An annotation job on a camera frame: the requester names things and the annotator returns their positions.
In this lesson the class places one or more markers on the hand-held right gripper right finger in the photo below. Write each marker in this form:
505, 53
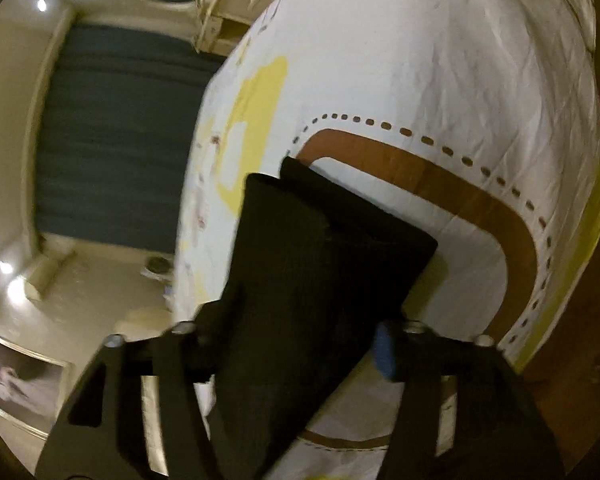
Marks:
385, 355

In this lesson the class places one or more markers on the black pants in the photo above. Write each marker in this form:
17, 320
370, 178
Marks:
310, 270

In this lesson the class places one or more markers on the cream wardrobe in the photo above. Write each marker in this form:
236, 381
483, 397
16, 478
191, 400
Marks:
230, 15

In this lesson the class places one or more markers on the blue curtain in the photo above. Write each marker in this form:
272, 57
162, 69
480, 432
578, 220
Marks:
115, 135

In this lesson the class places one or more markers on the white patterned bed sheet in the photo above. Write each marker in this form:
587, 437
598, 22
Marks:
430, 70

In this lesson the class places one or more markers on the white air conditioner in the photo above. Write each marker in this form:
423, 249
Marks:
47, 280

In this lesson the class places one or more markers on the framed wall picture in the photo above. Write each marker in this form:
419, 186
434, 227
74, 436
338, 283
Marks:
20, 385

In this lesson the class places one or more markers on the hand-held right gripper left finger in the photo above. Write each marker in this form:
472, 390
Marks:
177, 360

